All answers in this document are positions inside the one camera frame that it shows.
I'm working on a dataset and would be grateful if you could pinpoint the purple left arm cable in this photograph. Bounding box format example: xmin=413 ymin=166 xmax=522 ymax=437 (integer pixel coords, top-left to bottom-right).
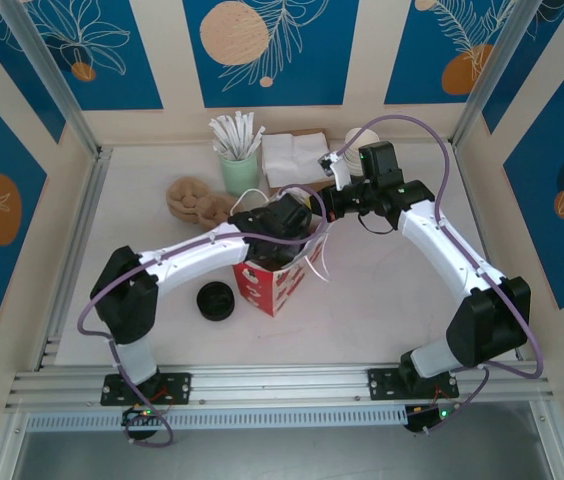
xmin=77 ymin=184 xmax=327 ymax=447

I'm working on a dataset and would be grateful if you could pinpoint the aluminium table edge rail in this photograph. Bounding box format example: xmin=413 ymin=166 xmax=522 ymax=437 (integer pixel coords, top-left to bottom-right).
xmin=453 ymin=144 xmax=524 ymax=362
xmin=35 ymin=147 xmax=114 ymax=372

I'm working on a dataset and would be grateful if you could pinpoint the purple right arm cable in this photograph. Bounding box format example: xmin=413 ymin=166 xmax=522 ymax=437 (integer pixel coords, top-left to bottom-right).
xmin=339 ymin=114 xmax=547 ymax=435

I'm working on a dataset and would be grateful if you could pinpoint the stack of white napkins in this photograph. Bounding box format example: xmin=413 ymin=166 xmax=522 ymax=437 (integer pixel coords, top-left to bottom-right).
xmin=260 ymin=129 xmax=333 ymax=192

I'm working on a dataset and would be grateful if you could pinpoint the grey metal panel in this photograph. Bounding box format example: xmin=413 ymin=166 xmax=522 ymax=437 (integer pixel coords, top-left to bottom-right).
xmin=9 ymin=429 xmax=564 ymax=480

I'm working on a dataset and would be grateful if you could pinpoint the paper cup stack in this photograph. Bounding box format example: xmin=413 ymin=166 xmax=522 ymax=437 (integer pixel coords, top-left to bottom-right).
xmin=341 ymin=127 xmax=381 ymax=174

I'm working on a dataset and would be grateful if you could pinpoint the grey slotted cable duct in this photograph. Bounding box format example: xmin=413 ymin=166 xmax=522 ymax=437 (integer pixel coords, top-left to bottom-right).
xmin=24 ymin=404 xmax=409 ymax=434

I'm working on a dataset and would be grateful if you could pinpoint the aluminium frame post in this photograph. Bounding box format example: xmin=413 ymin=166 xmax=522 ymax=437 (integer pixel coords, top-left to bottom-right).
xmin=450 ymin=0 xmax=549 ymax=150
xmin=0 ymin=0 xmax=102 ymax=157

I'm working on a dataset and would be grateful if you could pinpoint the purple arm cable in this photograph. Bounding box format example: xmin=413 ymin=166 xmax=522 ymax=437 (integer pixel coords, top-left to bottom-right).
xmin=339 ymin=114 xmax=547 ymax=435
xmin=77 ymin=184 xmax=327 ymax=447

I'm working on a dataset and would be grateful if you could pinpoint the black round lid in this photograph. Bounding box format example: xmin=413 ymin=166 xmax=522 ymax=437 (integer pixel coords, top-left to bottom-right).
xmin=195 ymin=281 xmax=237 ymax=322

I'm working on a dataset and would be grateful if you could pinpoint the brown pulp cup carrier stack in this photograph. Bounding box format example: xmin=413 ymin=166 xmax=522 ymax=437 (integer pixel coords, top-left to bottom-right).
xmin=165 ymin=176 xmax=237 ymax=232

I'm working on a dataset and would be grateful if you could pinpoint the red and white paper bag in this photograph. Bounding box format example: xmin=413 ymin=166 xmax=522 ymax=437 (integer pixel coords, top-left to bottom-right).
xmin=231 ymin=187 xmax=336 ymax=318

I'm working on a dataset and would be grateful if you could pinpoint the wide aluminium base rail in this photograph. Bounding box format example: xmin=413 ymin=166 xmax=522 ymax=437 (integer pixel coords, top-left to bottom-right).
xmin=4 ymin=360 xmax=558 ymax=412

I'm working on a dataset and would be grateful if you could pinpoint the white napkin stack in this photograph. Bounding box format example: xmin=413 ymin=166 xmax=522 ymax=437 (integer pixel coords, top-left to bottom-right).
xmin=260 ymin=133 xmax=331 ymax=186

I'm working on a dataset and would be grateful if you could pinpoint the black controller board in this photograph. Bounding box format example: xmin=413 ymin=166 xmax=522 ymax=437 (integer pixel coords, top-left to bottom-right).
xmin=405 ymin=405 xmax=452 ymax=435
xmin=120 ymin=405 xmax=169 ymax=429

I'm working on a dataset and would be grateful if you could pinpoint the mint green straw holder cup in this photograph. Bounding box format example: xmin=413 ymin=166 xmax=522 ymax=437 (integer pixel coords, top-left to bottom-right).
xmin=218 ymin=149 xmax=261 ymax=197

